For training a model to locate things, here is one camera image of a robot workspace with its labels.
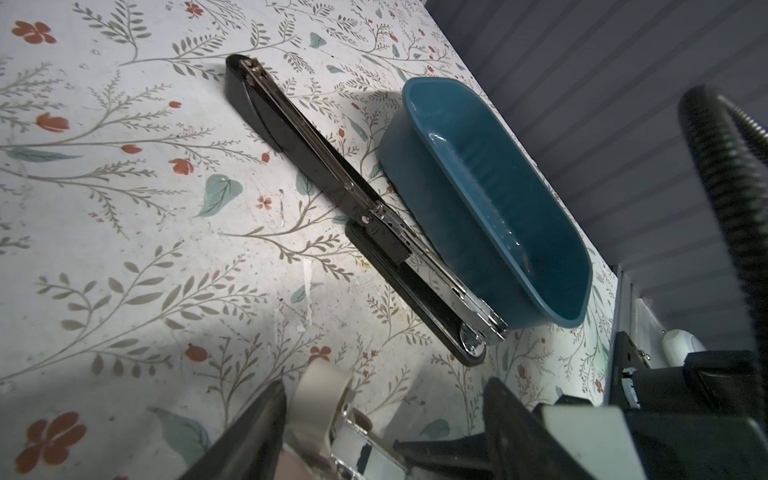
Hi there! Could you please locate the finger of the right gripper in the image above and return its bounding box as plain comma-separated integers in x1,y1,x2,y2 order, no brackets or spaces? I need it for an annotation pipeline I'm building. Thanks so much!
393,434,492,471

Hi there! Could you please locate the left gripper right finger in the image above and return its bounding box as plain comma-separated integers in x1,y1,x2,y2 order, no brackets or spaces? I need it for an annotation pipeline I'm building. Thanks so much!
483,378,592,479

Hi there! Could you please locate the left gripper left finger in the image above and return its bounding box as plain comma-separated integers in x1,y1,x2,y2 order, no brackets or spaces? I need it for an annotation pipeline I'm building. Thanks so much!
180,380,287,480

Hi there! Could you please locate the teal plastic tray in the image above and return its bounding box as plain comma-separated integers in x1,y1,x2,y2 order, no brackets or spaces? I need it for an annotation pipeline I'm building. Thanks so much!
378,77,592,330

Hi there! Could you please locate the black stapler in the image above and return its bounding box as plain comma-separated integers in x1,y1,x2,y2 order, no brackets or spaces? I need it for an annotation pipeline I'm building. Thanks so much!
225,54,507,367

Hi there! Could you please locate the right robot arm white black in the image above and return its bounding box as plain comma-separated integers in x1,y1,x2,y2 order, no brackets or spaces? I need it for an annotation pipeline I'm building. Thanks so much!
394,332,767,479

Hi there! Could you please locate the white round device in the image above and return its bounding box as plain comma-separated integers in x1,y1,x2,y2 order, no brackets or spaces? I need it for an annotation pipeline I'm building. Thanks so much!
661,329,707,368

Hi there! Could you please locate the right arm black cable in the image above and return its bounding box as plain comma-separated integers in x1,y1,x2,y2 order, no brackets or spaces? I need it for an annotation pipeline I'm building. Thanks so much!
677,85,768,385

